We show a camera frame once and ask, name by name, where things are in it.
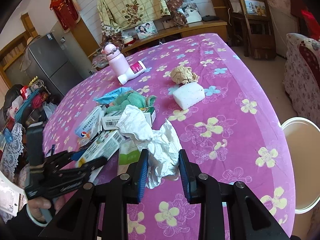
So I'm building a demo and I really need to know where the white tissue paper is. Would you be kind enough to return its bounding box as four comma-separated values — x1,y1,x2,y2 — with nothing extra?
117,105,182,189

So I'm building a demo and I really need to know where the white barcode medicine box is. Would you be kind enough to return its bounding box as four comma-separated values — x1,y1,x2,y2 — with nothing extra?
75,130,125,167

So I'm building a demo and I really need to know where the rainbow logo medicine box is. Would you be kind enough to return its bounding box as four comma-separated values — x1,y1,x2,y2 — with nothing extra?
101,107,156,131

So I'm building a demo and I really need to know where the blue white box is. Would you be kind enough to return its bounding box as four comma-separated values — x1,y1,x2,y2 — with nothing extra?
74,105,105,138

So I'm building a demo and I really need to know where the white round trash bin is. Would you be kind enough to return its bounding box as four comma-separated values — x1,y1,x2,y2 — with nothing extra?
281,117,319,214

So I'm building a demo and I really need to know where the person's left hand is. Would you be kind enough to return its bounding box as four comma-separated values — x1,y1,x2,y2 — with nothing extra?
27,196,66,224

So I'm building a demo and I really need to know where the pink floral tablecloth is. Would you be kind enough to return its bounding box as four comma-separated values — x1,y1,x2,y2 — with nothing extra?
43,34,295,239

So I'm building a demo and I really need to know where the white foam block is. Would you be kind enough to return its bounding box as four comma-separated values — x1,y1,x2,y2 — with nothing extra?
172,82,205,110

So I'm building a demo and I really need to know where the green knitted cloth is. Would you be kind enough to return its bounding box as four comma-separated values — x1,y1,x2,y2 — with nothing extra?
106,90,157,114

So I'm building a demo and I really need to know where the crumpled brown paper ball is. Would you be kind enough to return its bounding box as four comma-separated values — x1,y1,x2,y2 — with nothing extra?
170,66,199,85

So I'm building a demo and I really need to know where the white bottle pink label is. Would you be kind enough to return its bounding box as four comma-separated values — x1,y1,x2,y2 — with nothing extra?
118,61,146,85

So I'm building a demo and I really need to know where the pink thermos bottle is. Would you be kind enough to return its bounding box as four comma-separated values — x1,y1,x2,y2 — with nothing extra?
101,43,129,76

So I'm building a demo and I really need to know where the grey refrigerator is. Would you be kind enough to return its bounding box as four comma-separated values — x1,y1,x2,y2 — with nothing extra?
21,33,83,99

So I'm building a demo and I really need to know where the floral covered sofa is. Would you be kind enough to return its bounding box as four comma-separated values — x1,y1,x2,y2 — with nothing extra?
284,33,320,126

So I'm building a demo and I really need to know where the framed couple photo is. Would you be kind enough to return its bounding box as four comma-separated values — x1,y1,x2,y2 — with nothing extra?
135,21,158,40

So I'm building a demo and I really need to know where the wooden sideboard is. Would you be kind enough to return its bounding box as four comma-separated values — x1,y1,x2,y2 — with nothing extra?
121,20,228,56

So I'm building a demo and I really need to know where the white photo bag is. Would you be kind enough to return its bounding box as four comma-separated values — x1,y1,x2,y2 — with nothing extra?
178,2,202,24

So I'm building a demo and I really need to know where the wooden chair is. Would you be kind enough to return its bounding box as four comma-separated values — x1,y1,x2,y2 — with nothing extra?
223,0,277,60

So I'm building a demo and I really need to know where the yellow floral hanging cloth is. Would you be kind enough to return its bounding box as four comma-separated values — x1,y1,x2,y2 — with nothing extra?
97,0,187,37

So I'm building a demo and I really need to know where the red cushion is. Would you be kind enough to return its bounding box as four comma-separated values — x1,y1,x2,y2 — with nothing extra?
301,10,320,40

